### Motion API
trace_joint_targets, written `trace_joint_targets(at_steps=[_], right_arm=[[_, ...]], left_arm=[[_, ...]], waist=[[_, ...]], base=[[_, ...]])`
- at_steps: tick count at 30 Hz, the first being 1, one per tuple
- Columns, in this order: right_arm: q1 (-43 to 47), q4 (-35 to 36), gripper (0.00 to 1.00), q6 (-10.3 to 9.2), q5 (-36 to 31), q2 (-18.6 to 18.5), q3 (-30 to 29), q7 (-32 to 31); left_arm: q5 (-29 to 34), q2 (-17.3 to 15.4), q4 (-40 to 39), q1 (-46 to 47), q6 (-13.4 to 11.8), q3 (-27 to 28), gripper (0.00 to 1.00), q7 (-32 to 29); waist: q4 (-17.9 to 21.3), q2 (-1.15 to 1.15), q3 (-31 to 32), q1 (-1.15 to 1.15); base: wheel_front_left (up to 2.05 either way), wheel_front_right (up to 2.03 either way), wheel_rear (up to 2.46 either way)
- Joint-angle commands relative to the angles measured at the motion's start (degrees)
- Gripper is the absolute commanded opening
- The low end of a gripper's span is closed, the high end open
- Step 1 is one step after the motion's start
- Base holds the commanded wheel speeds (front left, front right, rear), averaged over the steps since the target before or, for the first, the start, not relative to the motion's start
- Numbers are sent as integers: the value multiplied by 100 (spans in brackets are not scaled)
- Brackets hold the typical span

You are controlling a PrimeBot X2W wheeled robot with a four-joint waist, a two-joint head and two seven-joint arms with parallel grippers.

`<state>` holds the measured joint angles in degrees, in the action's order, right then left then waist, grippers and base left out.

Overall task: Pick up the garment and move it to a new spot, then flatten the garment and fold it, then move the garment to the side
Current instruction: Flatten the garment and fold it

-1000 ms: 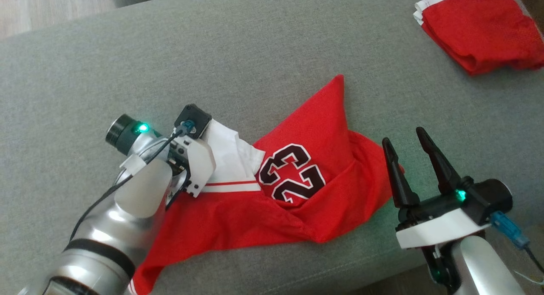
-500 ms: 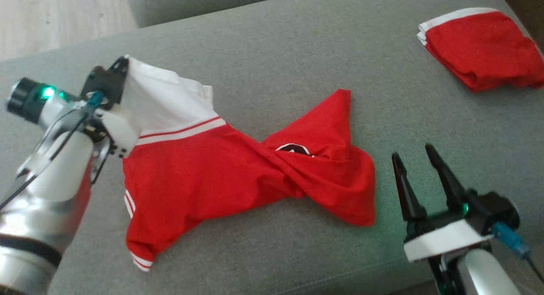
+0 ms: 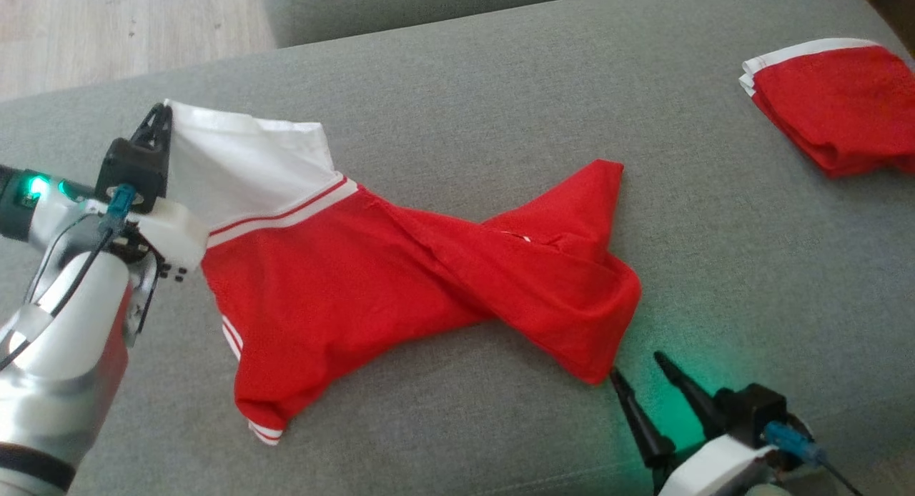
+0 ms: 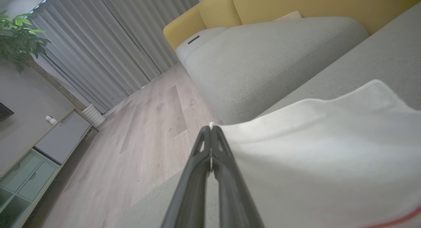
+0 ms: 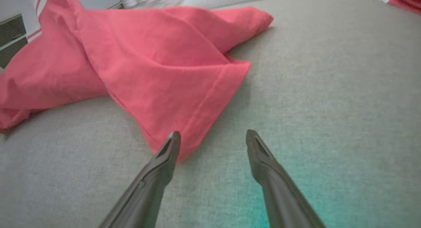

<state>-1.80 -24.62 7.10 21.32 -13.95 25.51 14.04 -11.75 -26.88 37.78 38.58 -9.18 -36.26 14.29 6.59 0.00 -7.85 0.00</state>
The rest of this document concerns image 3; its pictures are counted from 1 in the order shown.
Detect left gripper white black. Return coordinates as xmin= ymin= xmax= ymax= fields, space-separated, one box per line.
xmin=0 ymin=103 xmax=209 ymax=279

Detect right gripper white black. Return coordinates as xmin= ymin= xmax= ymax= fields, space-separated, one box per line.
xmin=609 ymin=351 xmax=816 ymax=496

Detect red shirt with white collar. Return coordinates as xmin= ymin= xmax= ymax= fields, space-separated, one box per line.
xmin=164 ymin=99 xmax=643 ymax=447

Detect red shorts with white stripe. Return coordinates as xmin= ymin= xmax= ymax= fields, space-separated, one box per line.
xmin=739 ymin=38 xmax=915 ymax=179

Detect grey sofa seat cushion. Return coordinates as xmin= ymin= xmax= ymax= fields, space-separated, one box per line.
xmin=0 ymin=0 xmax=915 ymax=496

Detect grey sofa back cushion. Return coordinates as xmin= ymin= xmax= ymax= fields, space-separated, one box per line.
xmin=257 ymin=0 xmax=662 ymax=50

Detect left black cable teal connector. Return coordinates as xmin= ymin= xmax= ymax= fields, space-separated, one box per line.
xmin=0 ymin=184 xmax=137 ymax=372

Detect black cable teal connector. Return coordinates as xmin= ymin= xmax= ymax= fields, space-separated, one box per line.
xmin=0 ymin=184 xmax=137 ymax=372
xmin=763 ymin=421 xmax=867 ymax=496

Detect right black cable teal connector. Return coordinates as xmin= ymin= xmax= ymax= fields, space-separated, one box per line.
xmin=763 ymin=421 xmax=867 ymax=496

